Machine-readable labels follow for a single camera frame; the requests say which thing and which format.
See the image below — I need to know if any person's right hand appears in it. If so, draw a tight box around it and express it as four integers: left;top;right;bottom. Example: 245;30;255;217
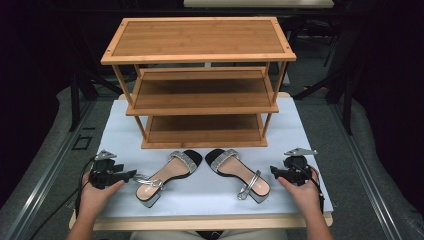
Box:
276;166;323;215

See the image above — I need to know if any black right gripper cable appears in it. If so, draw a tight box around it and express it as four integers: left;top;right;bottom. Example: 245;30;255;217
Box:
308;165;326;214

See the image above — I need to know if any white foam board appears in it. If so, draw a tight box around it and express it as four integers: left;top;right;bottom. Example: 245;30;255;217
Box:
95;96;335;220

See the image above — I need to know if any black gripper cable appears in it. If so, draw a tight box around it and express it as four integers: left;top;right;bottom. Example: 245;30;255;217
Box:
29;157;97;240
308;165;326;214

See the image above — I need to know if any person's left hand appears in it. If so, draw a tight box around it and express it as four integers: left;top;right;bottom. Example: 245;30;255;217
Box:
78;171;126;218

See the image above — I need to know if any wooden three-tier shoe rack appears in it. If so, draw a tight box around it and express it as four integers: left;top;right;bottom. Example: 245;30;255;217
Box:
100;16;298;150

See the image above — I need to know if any metal floor rail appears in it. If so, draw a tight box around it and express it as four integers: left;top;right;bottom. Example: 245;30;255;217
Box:
329;99;405;240
0;99;98;240

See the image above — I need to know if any light wooden table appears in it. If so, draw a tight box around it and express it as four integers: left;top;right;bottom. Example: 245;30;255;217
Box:
68;92;335;232

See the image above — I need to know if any silver strap black sandal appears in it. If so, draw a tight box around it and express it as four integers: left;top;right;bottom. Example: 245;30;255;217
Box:
133;149;204;209
204;148;272;205

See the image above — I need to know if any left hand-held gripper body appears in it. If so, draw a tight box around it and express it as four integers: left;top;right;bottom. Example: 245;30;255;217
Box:
88;149;126;191

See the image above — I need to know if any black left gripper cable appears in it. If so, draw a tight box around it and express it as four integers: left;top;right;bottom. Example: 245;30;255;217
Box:
29;157;97;240

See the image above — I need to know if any black metal stand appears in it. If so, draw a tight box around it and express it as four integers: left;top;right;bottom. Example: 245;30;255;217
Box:
67;31;125;133
292;29;355;136

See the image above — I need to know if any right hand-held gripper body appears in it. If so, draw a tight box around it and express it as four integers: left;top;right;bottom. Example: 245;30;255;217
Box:
282;147;319;187

